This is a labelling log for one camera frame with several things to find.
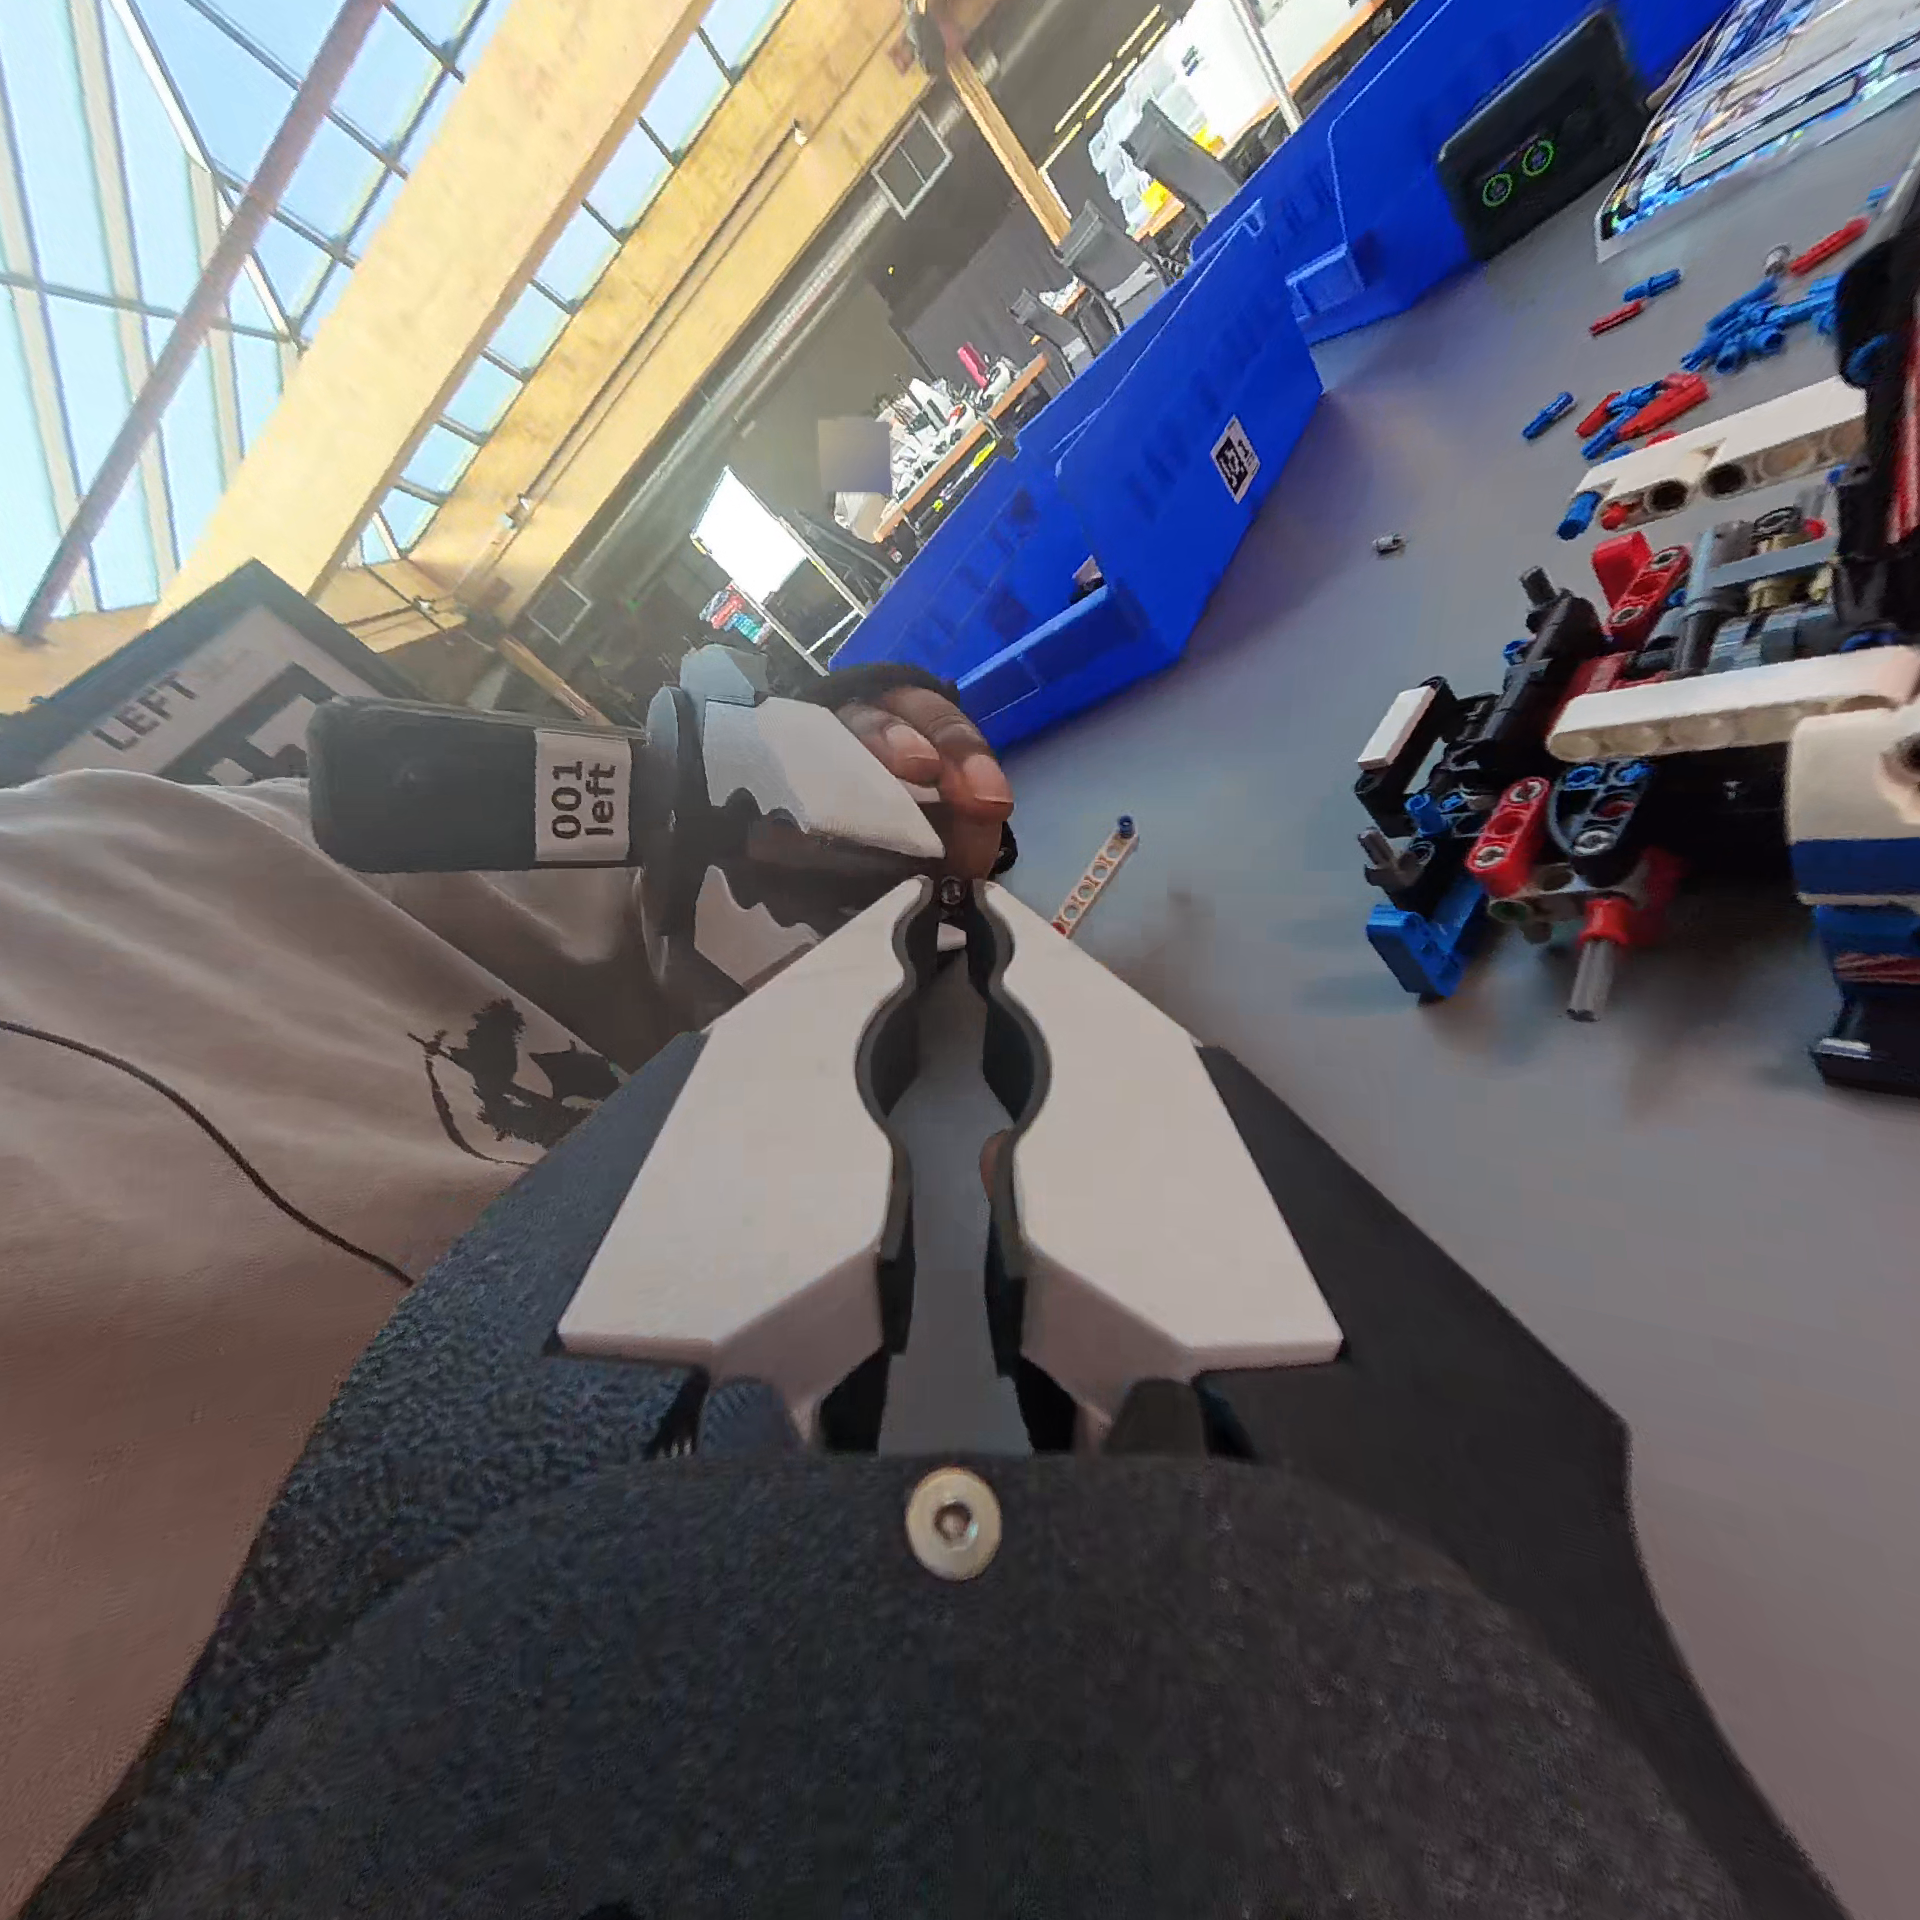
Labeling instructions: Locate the thin black cable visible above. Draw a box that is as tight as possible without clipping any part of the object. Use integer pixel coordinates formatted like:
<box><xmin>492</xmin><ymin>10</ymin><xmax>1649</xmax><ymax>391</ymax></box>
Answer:
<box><xmin>0</xmin><ymin>1020</ymin><xmax>416</xmax><ymax>1290</ymax></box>

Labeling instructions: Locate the blue plastic storage bin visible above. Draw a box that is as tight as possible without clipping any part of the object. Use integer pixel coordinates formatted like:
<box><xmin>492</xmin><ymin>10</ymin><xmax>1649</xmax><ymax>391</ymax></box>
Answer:
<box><xmin>1198</xmin><ymin>0</ymin><xmax>1781</xmax><ymax>358</ymax></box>
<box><xmin>1049</xmin><ymin>263</ymin><xmax>1331</xmax><ymax>703</ymax></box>
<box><xmin>830</xmin><ymin>448</ymin><xmax>1121</xmax><ymax>754</ymax></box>

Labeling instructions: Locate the black device with green rings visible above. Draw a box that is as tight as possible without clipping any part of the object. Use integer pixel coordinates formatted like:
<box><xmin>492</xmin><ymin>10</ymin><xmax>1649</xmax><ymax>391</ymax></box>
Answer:
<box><xmin>1435</xmin><ymin>12</ymin><xmax>1653</xmax><ymax>265</ymax></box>

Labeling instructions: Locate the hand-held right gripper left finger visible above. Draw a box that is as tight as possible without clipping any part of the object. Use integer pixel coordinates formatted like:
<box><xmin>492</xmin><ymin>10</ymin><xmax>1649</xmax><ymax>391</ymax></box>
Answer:
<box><xmin>558</xmin><ymin>879</ymin><xmax>941</xmax><ymax>1446</ymax></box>

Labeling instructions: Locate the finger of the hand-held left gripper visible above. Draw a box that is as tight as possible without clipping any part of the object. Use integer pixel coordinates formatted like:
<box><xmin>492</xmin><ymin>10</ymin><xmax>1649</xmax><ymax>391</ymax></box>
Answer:
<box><xmin>701</xmin><ymin>696</ymin><xmax>952</xmax><ymax>904</ymax></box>
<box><xmin>692</xmin><ymin>866</ymin><xmax>848</xmax><ymax>994</ymax></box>

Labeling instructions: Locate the pile of blue red pins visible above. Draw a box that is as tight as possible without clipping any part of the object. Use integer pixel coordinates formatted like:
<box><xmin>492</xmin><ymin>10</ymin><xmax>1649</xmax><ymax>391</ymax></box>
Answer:
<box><xmin>1558</xmin><ymin>271</ymin><xmax>1856</xmax><ymax>466</ymax></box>

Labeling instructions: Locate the lit computer monitor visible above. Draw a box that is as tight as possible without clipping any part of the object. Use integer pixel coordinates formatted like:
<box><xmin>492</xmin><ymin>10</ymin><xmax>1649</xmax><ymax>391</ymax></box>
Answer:
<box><xmin>690</xmin><ymin>465</ymin><xmax>814</xmax><ymax>607</ymax></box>

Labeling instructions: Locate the person's left hand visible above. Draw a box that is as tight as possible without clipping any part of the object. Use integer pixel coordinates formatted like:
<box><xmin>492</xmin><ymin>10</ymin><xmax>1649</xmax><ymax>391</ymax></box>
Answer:
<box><xmin>817</xmin><ymin>664</ymin><xmax>1019</xmax><ymax>880</ymax></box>

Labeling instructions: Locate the cluttered background workbench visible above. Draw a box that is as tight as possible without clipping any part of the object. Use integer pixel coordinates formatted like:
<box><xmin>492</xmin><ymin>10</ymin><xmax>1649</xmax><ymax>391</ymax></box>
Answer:
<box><xmin>874</xmin><ymin>348</ymin><xmax>1057</xmax><ymax>539</ymax></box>

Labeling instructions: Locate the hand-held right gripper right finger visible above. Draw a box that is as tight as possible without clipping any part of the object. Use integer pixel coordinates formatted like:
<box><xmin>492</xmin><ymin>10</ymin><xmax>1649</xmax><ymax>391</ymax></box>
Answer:
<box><xmin>964</xmin><ymin>882</ymin><xmax>1347</xmax><ymax>1431</ymax></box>

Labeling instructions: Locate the grey desk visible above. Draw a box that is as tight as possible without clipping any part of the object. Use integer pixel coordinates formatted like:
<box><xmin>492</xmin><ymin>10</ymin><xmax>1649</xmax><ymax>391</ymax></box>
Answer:
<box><xmin>996</xmin><ymin>136</ymin><xmax>1920</xmax><ymax>1920</ymax></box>

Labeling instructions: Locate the toy brick race car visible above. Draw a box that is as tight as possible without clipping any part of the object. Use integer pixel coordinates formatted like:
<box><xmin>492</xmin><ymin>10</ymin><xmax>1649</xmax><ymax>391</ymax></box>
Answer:
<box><xmin>1354</xmin><ymin>194</ymin><xmax>1920</xmax><ymax>1100</ymax></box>

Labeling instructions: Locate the tan beam with blue pin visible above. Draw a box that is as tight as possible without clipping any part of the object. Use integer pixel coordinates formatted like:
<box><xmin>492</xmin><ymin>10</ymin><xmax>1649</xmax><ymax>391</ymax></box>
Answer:
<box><xmin>1046</xmin><ymin>817</ymin><xmax>1142</xmax><ymax>943</ymax></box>

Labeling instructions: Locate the grey office chair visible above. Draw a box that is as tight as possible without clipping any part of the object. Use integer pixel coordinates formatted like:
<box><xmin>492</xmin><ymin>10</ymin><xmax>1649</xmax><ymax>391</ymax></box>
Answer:
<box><xmin>1046</xmin><ymin>199</ymin><xmax>1190</xmax><ymax>346</ymax></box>

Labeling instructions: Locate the glossy printed sheet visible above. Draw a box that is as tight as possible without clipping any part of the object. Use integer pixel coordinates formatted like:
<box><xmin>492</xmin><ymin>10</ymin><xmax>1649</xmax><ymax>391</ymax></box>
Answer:
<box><xmin>1594</xmin><ymin>0</ymin><xmax>1920</xmax><ymax>246</ymax></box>

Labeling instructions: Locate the person's beige sweatshirt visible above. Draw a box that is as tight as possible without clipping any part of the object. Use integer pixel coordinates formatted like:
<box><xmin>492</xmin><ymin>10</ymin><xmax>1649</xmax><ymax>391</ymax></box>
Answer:
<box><xmin>0</xmin><ymin>772</ymin><xmax>713</xmax><ymax>1912</ymax></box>

